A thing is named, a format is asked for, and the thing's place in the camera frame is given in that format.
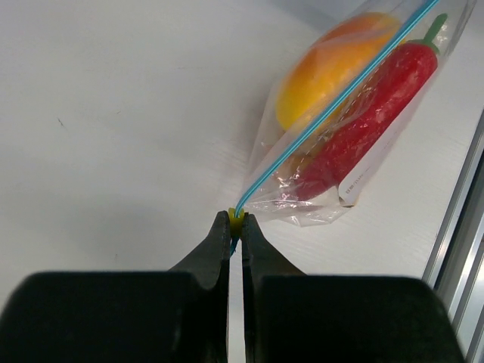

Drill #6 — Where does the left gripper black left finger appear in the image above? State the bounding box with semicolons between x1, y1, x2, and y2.
1;212;231;362

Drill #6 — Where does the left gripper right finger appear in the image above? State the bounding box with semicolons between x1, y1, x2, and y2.
241;214;464;362

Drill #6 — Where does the clear zip top bag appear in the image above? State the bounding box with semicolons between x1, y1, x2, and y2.
229;1;476;247

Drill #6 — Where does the yellow mango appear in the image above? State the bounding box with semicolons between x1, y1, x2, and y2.
275;12;401;131

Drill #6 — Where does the red chili pepper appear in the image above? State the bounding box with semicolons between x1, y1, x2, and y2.
295;13;448;202

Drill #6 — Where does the aluminium mounting rail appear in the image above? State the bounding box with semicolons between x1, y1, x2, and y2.
423;118;483;362

